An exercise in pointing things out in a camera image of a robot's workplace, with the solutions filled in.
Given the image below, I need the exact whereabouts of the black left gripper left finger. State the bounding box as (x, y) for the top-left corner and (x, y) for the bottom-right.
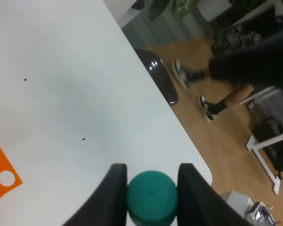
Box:
(64, 163), (127, 226)

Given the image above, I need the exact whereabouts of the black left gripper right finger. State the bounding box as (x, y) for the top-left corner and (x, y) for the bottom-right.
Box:
(177, 163), (250, 226)

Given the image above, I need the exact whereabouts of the test tube with green cap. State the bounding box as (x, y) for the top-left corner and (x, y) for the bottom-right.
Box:
(126, 170), (178, 226)

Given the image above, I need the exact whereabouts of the dark office chair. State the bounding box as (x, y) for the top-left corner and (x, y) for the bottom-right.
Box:
(134, 48), (179, 106)

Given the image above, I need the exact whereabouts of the person's leg with sneaker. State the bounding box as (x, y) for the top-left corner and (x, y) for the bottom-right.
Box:
(199, 27), (283, 122)

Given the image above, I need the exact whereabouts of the white desk frame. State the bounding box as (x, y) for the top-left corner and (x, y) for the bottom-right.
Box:
(240, 86), (283, 194)

